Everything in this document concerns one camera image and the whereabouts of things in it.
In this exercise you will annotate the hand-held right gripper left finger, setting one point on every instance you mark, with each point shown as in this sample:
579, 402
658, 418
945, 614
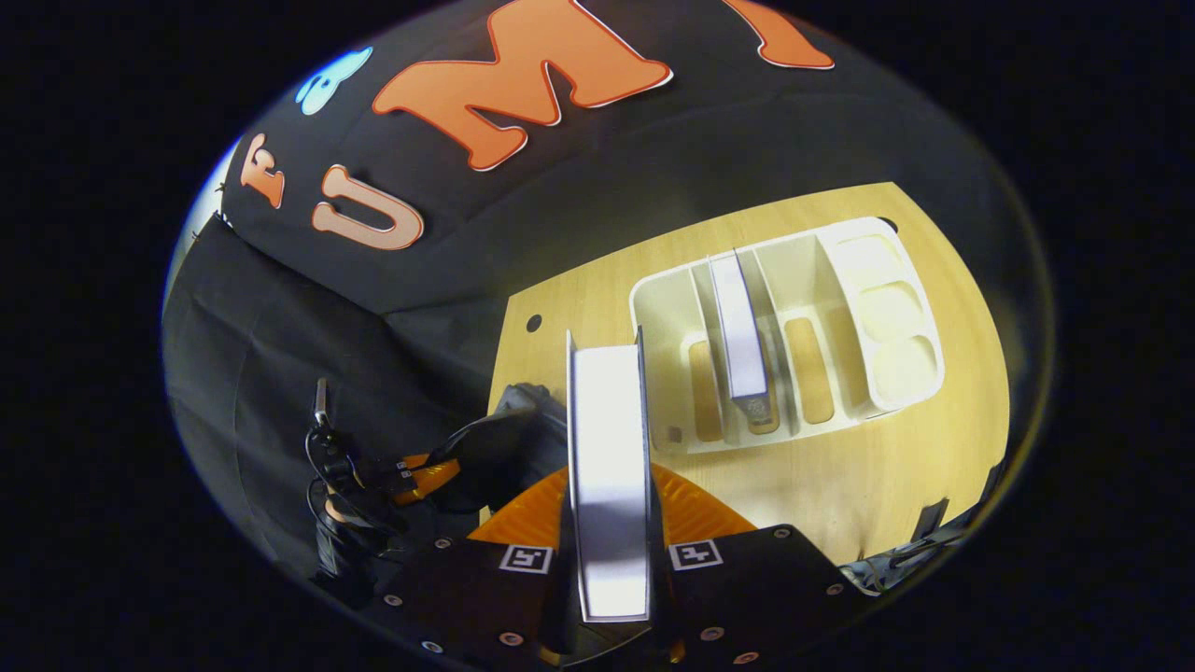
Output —
467, 597

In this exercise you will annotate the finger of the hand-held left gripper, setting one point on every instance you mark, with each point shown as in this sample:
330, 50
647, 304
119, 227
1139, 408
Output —
420, 459
434, 483

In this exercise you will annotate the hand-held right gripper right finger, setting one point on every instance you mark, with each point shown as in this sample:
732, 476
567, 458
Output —
747, 597

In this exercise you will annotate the grey schoolbag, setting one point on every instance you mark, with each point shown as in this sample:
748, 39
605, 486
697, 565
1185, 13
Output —
509, 448

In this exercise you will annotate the grey portrait cover book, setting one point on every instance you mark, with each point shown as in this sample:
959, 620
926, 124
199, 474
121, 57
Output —
609, 467

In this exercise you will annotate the blue cover book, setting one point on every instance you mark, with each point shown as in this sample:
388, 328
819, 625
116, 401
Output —
739, 327

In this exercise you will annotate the cream plastic bookshelf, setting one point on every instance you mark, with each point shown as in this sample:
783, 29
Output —
878, 308

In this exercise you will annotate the black backdrop cloth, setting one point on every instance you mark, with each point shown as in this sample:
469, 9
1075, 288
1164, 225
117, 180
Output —
373, 355

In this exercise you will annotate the black table clamp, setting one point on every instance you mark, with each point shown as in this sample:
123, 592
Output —
932, 519

